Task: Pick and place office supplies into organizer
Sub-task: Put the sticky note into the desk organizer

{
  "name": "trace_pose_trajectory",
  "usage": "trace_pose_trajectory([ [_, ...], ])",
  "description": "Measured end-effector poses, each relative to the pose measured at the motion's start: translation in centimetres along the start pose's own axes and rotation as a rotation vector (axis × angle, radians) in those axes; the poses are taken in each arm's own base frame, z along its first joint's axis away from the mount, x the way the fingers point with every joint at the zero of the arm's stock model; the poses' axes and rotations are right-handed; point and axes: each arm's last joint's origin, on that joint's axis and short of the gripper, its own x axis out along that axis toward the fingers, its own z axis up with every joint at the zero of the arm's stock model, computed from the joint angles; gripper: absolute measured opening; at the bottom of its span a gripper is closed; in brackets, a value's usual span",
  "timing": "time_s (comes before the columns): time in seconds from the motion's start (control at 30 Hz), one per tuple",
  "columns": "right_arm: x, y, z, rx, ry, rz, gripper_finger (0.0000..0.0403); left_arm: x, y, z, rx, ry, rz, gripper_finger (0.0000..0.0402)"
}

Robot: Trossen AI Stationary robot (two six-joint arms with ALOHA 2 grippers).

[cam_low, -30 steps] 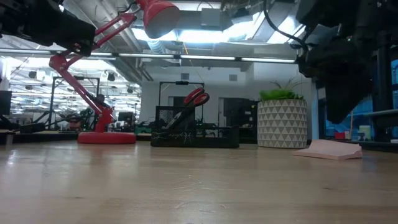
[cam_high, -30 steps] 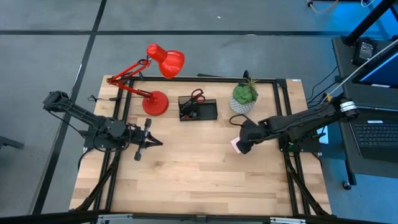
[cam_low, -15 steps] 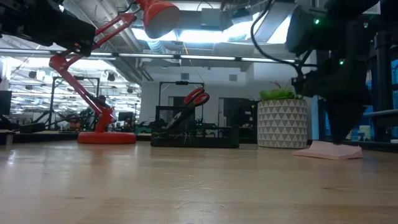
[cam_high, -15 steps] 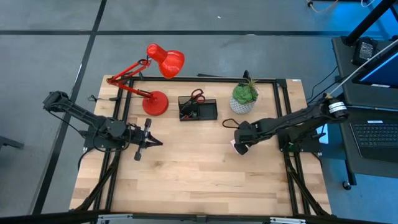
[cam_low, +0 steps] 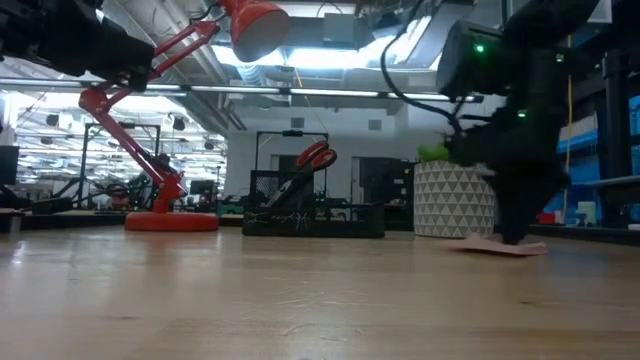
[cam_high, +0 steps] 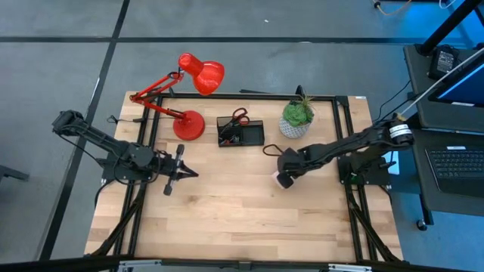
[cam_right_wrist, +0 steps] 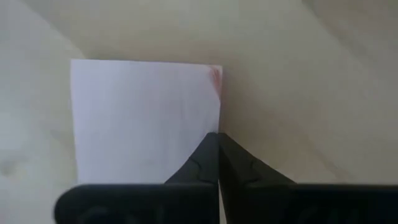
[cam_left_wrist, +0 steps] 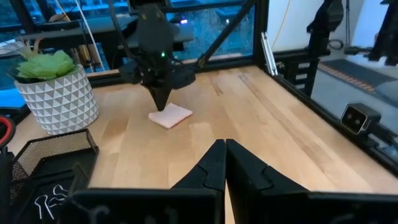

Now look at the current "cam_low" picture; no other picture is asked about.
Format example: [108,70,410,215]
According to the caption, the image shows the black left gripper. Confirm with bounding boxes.
[92,27,156,94]

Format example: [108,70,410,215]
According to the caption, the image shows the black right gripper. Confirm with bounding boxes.
[443,112,571,246]

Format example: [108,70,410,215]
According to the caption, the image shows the pink sticky note pad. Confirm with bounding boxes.
[447,232,549,257]

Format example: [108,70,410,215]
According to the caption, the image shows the red and black scissors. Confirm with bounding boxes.
[263,140,339,209]

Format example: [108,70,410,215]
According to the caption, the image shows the black mesh desk organizer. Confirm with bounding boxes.
[242,169,386,240]

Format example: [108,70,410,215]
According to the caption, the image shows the potted succulent, patterned white pot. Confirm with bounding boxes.
[412,142,497,240]

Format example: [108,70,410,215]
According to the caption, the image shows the black background cabinet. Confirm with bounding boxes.
[351,156,416,232]

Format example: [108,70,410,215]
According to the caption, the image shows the red desk lamp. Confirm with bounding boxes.
[78,0,290,233]

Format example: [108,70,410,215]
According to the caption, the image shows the black background monitor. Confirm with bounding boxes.
[0,144,20,186]

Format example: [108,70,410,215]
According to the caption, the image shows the long ceiling light bar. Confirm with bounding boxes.
[189,85,476,104]

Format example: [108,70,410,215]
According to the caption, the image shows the black background rack frame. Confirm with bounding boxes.
[253,129,330,174]

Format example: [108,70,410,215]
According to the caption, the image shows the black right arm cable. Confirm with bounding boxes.
[379,0,464,134]

